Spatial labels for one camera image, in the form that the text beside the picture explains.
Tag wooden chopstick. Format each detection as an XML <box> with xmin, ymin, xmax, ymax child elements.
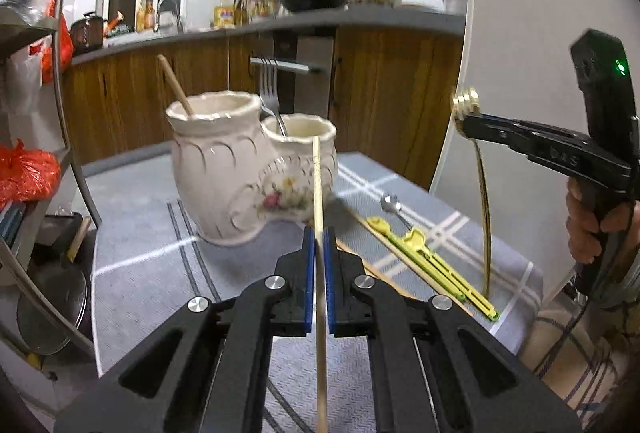
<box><xmin>312</xmin><ymin>136</ymin><xmax>329</xmax><ymax>433</ymax></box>
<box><xmin>336</xmin><ymin>239</ymin><xmax>413</xmax><ymax>299</ymax></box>
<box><xmin>346</xmin><ymin>208</ymin><xmax>450</xmax><ymax>295</ymax></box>
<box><xmin>156</xmin><ymin>54</ymin><xmax>195</xmax><ymax>118</ymax></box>

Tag yellow green plastic chopstick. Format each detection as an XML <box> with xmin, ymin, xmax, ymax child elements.
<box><xmin>400</xmin><ymin>227</ymin><xmax>499</xmax><ymax>323</ymax></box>
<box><xmin>366</xmin><ymin>216</ymin><xmax>468</xmax><ymax>303</ymax></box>

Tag gold fork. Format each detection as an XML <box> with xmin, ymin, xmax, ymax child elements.
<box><xmin>451</xmin><ymin>88</ymin><xmax>492</xmax><ymax>299</ymax></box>

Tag silver flower spoon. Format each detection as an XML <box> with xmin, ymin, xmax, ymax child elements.
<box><xmin>380</xmin><ymin>194</ymin><xmax>412</xmax><ymax>231</ymax></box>

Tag silver fork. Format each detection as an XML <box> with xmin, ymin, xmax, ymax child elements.
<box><xmin>259</xmin><ymin>58</ymin><xmax>288</xmax><ymax>136</ymax></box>

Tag wooden kitchen cabinets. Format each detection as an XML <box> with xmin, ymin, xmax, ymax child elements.
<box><xmin>62</xmin><ymin>26</ymin><xmax>463</xmax><ymax>188</ymax></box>

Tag person's right hand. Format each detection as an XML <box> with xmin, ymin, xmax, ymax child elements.
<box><xmin>565</xmin><ymin>178</ymin><xmax>639</xmax><ymax>267</ymax></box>

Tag grey plaid table cloth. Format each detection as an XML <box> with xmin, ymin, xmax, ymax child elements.
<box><xmin>81</xmin><ymin>151</ymin><xmax>546</xmax><ymax>433</ymax></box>

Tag white ceramic double utensil holder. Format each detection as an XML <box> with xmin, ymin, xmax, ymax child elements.
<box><xmin>165</xmin><ymin>91</ymin><xmax>337</xmax><ymax>247</ymax></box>

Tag metal shelf rack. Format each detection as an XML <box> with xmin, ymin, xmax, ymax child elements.
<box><xmin>1</xmin><ymin>0</ymin><xmax>101</xmax><ymax>358</ymax></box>

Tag grey countertop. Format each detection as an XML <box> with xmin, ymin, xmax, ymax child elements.
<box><xmin>72</xmin><ymin>4</ymin><xmax>466</xmax><ymax>65</ymax></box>

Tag red plastic bag low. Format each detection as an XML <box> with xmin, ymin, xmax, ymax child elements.
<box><xmin>0</xmin><ymin>140</ymin><xmax>62</xmax><ymax>208</ymax></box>

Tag built-in steel oven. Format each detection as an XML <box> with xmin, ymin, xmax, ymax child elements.
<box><xmin>248</xmin><ymin>28</ymin><xmax>335</xmax><ymax>118</ymax></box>

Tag steel faucet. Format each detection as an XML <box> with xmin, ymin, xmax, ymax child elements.
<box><xmin>154</xmin><ymin>0</ymin><xmax>183</xmax><ymax>34</ymax></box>

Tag yellow oil bottle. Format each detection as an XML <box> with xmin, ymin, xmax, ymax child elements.
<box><xmin>213</xmin><ymin>0</ymin><xmax>235</xmax><ymax>29</ymax></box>

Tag red plastic bag hanging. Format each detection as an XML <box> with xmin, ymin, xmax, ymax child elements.
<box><xmin>40</xmin><ymin>0</ymin><xmax>75</xmax><ymax>86</ymax></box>

